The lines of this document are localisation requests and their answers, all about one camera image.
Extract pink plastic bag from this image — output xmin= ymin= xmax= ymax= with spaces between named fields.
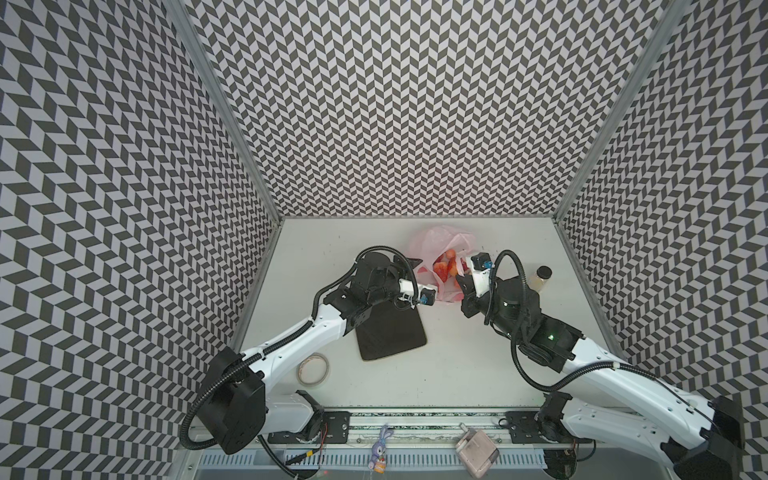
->
xmin=407 ymin=225 xmax=476 ymax=303

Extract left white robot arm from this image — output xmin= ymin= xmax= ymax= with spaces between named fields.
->
xmin=178 ymin=246 xmax=437 ymax=454

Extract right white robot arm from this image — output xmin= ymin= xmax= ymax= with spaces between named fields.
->
xmin=455 ymin=250 xmax=745 ymax=479

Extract fake fruits in bag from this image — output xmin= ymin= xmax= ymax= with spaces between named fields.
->
xmin=433 ymin=249 xmax=458 ymax=284

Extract small jar black lid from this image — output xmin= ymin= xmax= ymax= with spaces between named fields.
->
xmin=528 ymin=265 xmax=553 ymax=293

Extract black square mat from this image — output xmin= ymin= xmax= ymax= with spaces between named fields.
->
xmin=355 ymin=303 xmax=427 ymax=361

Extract clear tape roll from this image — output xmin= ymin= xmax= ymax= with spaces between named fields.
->
xmin=296 ymin=353 xmax=330 ymax=387

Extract pink translucent box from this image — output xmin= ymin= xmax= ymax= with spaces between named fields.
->
xmin=455 ymin=426 xmax=499 ymax=479

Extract purple bunny toy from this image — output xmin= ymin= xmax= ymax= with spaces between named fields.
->
xmin=368 ymin=424 xmax=394 ymax=474

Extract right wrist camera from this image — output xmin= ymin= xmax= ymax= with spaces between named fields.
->
xmin=469 ymin=252 xmax=493 ymax=297

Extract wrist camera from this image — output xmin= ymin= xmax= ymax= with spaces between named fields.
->
xmin=469 ymin=252 xmax=493 ymax=297
xmin=398 ymin=279 xmax=438 ymax=306

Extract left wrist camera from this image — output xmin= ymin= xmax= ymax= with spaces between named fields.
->
xmin=398 ymin=279 xmax=438 ymax=306

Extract aluminium corner post left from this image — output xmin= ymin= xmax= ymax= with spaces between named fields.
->
xmin=163 ymin=0 xmax=282 ymax=223

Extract aluminium corner post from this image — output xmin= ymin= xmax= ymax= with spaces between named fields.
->
xmin=163 ymin=0 xmax=282 ymax=223
xmin=552 ymin=0 xmax=691 ymax=225

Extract aluminium corner post right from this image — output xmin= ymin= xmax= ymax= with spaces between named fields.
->
xmin=552 ymin=0 xmax=691 ymax=225

